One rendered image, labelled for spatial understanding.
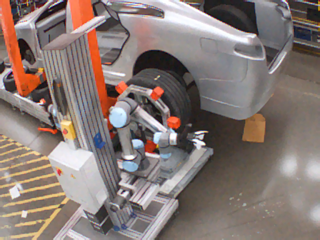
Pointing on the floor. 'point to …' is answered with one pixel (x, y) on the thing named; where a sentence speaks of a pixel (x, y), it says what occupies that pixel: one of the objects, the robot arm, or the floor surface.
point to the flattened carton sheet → (254, 128)
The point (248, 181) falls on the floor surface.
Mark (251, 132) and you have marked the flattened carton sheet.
